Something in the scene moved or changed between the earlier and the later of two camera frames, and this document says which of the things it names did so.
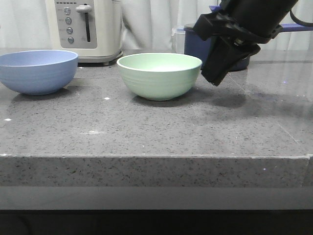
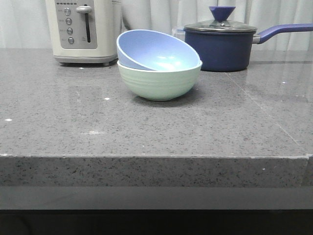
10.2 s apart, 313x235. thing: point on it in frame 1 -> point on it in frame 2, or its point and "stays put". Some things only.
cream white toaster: [92, 29] stays put
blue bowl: [37, 72] -> [151, 50]
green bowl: [159, 76] stays put
